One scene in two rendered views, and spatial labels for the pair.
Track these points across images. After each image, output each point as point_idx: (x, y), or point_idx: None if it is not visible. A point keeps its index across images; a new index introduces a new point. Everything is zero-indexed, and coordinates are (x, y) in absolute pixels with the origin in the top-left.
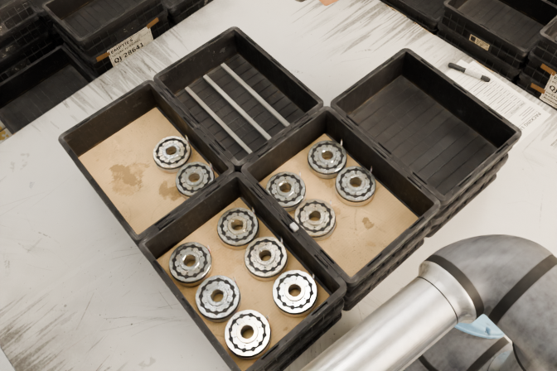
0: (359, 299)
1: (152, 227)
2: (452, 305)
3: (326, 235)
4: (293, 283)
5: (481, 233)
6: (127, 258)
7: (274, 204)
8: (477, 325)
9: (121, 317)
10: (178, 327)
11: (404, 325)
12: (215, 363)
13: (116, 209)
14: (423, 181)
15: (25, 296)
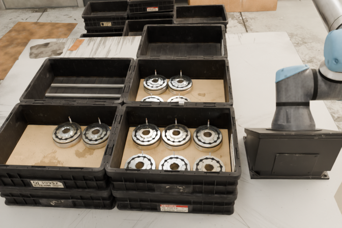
0: None
1: (105, 157)
2: None
3: None
4: (203, 132)
5: (238, 81)
6: (82, 222)
7: (160, 103)
8: (300, 65)
9: None
10: (156, 225)
11: None
12: (196, 221)
13: (68, 166)
14: (211, 56)
15: None
